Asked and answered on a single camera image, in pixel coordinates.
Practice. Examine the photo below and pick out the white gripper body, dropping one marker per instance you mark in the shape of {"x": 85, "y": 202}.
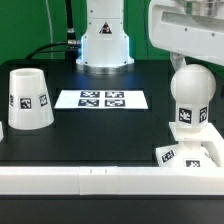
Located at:
{"x": 192, "y": 28}

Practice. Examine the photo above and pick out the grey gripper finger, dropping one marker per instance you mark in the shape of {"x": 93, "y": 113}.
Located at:
{"x": 177, "y": 60}

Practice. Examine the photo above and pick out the white lamp bulb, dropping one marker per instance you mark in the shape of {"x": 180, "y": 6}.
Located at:
{"x": 192, "y": 87}

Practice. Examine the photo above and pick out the white lamp base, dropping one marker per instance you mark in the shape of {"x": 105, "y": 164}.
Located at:
{"x": 188, "y": 150}

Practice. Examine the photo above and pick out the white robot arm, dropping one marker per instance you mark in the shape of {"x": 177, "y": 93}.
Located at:
{"x": 105, "y": 45}

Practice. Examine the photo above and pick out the white lamp shade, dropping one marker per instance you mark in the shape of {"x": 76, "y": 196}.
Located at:
{"x": 29, "y": 104}

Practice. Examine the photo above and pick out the white right fence bar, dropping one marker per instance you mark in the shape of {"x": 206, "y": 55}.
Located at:
{"x": 214, "y": 143}

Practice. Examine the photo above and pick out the white fence bar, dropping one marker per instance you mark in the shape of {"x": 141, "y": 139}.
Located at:
{"x": 111, "y": 181}
{"x": 214, "y": 143}
{"x": 1, "y": 132}

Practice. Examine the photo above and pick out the white marker sheet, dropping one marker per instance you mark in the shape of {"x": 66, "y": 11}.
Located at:
{"x": 101, "y": 99}

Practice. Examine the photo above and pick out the white left fence bar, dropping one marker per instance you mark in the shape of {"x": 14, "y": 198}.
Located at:
{"x": 1, "y": 132}

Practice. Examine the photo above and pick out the white front fence bar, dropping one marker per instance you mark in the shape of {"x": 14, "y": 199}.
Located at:
{"x": 111, "y": 181}

